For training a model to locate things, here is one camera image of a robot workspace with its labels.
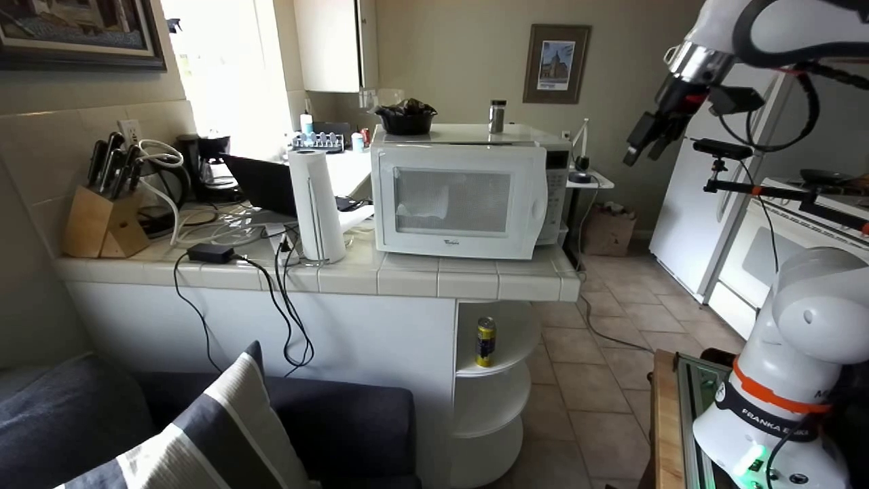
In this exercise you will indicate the white round pedestal table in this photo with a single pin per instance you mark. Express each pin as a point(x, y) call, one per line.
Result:
point(362, 335)

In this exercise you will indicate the white refrigerator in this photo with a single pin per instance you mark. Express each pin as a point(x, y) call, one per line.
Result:
point(696, 227)

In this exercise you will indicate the dish rack with dishes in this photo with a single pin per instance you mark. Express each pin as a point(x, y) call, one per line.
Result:
point(320, 142)

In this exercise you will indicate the black camera tripod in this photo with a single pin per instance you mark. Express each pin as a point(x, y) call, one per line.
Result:
point(751, 187)

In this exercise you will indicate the wooden knife block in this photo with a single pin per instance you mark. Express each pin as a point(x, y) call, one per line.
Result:
point(89, 227)

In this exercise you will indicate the black coffee maker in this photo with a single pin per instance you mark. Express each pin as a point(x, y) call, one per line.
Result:
point(193, 157)

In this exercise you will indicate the dark blue sofa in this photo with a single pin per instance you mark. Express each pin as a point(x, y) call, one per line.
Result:
point(354, 436)

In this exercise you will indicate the brown cardboard box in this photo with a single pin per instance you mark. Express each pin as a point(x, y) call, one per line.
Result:
point(608, 232)

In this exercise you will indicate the blue white striped pillow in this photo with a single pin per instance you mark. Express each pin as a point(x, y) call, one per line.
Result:
point(244, 424)

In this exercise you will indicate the black bowl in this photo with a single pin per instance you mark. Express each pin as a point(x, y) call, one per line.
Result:
point(409, 118)

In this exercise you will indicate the white microwave oven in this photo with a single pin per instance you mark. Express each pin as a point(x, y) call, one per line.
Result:
point(452, 199)

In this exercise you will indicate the small black white lamp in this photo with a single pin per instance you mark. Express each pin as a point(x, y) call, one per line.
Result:
point(582, 165)

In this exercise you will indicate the small framed building picture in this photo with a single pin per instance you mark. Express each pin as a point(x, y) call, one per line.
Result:
point(557, 64)

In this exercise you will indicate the white wall cabinet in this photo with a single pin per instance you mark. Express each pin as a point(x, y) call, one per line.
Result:
point(328, 45)

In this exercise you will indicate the black power adapter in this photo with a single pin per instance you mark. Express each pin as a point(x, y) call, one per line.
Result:
point(209, 254)

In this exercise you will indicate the large dark framed painting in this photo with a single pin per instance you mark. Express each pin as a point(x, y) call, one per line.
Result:
point(81, 31)

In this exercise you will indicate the white paper towel roll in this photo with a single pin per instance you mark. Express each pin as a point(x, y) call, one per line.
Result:
point(316, 206)

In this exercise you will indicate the steel travel cup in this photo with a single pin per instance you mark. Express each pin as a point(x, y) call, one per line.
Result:
point(495, 118)

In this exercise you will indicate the yellow black spray can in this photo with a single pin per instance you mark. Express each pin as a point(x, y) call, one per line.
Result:
point(487, 339)

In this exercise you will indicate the small white side table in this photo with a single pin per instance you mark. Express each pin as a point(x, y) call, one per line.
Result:
point(588, 179)

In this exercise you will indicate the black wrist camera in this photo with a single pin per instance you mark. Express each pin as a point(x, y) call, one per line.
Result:
point(734, 98)

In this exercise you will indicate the black laptop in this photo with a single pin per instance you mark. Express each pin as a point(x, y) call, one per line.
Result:
point(261, 186)

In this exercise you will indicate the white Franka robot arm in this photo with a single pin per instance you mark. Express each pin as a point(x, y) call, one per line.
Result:
point(817, 312)

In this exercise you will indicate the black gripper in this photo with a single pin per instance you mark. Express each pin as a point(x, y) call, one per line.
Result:
point(671, 106)

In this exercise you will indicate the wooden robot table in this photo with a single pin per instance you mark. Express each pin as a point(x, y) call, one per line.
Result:
point(665, 424)

